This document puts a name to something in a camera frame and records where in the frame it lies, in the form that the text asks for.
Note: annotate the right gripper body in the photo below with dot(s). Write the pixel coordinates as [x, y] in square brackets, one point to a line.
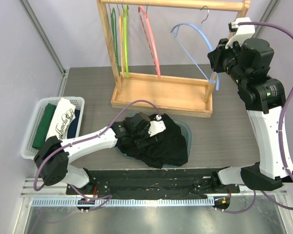
[215, 61]

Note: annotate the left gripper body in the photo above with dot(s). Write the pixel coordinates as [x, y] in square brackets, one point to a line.
[140, 138]

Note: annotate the light blue hanger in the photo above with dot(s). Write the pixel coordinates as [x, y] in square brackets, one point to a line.
[204, 44]

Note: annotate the black tank top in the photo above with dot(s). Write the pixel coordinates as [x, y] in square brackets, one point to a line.
[161, 146]

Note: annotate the pink hanger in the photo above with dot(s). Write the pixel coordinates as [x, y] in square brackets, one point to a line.
[149, 38]

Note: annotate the neon yellow hanger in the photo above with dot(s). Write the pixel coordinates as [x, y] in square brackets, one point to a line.
[125, 37]

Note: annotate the green hanger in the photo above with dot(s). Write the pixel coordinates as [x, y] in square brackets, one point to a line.
[114, 35]

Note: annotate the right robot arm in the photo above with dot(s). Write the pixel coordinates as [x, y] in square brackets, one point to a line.
[248, 64]

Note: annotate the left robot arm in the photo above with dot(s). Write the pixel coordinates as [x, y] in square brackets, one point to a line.
[54, 158]

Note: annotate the blue plastic tub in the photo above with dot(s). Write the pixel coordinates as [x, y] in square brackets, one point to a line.
[189, 139]

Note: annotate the wooden clothes rack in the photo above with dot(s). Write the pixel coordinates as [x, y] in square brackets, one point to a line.
[172, 95]

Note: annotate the navy folded garment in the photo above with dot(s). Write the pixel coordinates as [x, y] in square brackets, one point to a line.
[71, 133]

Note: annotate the white printed shirt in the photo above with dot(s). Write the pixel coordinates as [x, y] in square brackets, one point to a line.
[63, 116]

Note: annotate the green folded garment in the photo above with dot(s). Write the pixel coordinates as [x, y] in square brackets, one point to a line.
[43, 126]

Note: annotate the white laundry basket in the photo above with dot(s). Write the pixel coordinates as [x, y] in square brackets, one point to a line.
[27, 151]

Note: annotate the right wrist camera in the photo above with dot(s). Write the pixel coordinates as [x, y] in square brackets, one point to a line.
[240, 33]

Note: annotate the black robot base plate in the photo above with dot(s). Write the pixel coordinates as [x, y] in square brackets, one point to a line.
[154, 184]

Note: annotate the white cable duct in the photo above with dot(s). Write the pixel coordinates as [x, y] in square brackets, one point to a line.
[82, 202]

